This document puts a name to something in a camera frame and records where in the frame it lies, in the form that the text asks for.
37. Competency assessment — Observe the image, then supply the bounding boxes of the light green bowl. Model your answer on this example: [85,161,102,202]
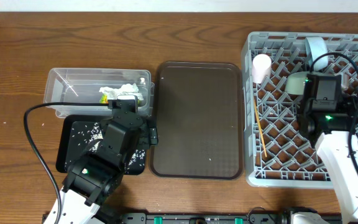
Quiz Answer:
[285,72,308,95]

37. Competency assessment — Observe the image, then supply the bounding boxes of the rice grains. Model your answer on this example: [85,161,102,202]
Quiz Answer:
[67,121,146,171]

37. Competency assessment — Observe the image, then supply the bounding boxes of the pandan snack wrapper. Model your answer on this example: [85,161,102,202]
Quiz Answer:
[99,93,144,104]

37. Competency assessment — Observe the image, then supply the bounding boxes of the light blue bowl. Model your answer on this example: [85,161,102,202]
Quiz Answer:
[305,37,329,71]

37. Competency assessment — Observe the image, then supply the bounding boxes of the white tissue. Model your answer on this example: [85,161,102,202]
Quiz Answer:
[99,83,142,95]

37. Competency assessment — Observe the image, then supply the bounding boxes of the pink cup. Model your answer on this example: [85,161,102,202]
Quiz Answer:
[251,54,272,84]

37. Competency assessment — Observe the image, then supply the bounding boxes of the wooden chopstick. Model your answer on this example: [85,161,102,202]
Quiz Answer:
[253,97,267,158]

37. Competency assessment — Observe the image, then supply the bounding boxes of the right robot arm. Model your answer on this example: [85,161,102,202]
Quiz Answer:
[296,72,358,223]

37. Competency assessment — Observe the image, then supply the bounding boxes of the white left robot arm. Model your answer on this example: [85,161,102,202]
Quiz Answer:
[44,96,158,223]

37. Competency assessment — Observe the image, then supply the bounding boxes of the grey dishwasher rack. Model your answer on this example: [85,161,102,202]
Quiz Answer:
[241,31,358,190]

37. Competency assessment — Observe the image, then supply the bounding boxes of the black tray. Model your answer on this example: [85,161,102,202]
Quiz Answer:
[55,114,146,175]

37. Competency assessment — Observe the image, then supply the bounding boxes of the brown serving tray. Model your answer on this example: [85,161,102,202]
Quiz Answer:
[150,62,244,180]

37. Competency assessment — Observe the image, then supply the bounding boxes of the clear plastic bin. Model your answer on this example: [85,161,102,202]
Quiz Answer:
[44,68,154,117]

